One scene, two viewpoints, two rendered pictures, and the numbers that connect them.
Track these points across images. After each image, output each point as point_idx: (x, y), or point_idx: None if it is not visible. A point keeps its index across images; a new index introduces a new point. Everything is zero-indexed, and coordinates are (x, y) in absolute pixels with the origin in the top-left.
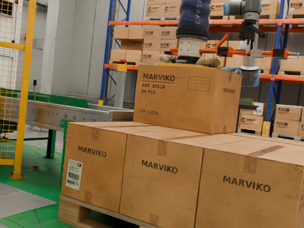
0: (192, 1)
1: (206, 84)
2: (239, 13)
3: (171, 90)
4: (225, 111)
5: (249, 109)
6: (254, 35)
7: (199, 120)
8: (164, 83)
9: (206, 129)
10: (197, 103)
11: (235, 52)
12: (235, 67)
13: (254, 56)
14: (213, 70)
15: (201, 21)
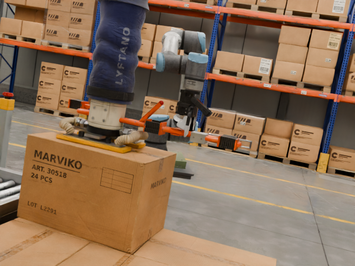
0: (111, 50)
1: (127, 183)
2: (178, 72)
3: (75, 182)
4: (152, 211)
5: (181, 178)
6: (195, 110)
7: (115, 232)
8: (66, 170)
9: (124, 246)
10: (114, 208)
11: (169, 132)
12: (167, 116)
13: (194, 142)
14: (138, 165)
15: (124, 80)
